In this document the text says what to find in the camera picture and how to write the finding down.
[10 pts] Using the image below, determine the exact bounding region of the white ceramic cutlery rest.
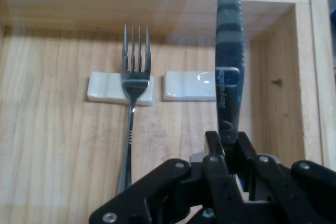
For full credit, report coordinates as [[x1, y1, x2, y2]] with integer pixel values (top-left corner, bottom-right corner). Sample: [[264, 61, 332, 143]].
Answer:
[[162, 70, 218, 102], [86, 71, 158, 107]]

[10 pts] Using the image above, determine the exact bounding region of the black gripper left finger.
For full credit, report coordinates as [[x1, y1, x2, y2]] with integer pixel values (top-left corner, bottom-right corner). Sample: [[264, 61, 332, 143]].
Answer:
[[88, 131, 250, 224]]

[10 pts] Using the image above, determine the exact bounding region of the steel fork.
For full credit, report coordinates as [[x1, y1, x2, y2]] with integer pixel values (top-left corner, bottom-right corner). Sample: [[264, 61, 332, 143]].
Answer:
[[117, 24, 152, 195]]

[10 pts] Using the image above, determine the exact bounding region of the serrated steel knife black handle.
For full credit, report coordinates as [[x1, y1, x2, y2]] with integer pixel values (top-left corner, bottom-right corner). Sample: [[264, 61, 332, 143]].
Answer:
[[214, 0, 246, 156]]

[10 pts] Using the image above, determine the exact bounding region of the wooden cutlery tray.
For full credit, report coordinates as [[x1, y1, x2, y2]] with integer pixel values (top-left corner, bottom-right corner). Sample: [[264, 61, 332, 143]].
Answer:
[[0, 0, 336, 224]]

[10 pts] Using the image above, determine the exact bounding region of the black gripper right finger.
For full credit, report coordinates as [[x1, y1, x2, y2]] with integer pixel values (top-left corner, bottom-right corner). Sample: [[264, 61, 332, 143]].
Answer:
[[236, 131, 336, 224]]

